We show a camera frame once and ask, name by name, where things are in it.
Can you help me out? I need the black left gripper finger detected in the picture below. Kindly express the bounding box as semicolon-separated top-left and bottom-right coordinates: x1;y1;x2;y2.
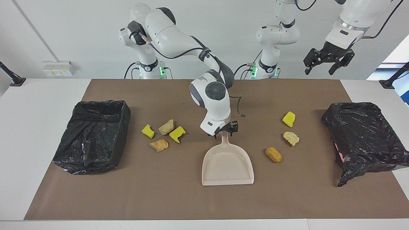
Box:
304;49;325;75
328;52;355;75

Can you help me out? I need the pale pink plastic dustpan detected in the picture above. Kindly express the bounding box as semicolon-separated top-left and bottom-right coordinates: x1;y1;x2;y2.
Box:
201;131;255;186

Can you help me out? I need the notched yellow sponge piece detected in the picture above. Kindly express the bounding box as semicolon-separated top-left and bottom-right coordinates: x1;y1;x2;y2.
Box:
169;126;186;144

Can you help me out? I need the bright glass window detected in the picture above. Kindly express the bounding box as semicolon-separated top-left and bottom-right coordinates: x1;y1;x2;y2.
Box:
366;34;409;106

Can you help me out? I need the white wall socket box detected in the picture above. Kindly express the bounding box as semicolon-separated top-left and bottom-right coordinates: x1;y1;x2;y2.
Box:
42;61;76;77

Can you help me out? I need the small yellow sponge piece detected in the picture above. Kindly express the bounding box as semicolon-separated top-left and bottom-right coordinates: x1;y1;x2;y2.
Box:
142;124;155;139

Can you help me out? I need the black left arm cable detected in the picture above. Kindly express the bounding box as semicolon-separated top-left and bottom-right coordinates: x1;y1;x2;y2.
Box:
294;0;405;39

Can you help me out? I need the pink bin with black bag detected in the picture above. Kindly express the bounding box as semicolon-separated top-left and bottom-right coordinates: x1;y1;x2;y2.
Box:
321;102;409;187

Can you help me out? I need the brown table mat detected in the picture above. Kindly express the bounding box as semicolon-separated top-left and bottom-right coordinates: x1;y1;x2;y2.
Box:
24;79;409;220

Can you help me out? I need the pale fried dough piece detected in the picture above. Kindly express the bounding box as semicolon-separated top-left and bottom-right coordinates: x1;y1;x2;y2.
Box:
283;131;300;147

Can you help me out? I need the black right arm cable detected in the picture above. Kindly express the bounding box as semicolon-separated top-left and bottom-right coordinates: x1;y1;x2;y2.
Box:
137;32;246;119

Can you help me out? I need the pale bread chunk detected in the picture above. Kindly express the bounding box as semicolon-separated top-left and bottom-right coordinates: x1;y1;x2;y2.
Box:
158;119;175;135

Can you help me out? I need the orange striped croissant piece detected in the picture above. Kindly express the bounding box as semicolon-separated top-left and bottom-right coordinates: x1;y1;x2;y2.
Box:
149;139;169;152

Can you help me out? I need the yellow sponge wedge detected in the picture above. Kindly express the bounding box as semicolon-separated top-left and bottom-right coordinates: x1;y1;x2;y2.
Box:
282;111;296;128

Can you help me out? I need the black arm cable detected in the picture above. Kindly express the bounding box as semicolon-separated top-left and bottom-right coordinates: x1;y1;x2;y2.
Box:
137;32;246;119
294;0;405;39

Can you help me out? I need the white wall conduit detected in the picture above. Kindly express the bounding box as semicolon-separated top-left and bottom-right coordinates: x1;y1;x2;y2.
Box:
12;0;53;63

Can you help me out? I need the brown bread roll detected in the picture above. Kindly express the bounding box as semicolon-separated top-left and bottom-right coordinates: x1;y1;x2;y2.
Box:
265;147;283;163

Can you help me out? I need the black base cable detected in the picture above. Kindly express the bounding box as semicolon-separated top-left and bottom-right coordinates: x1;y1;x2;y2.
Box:
124;62;141;79
232;62;258;80

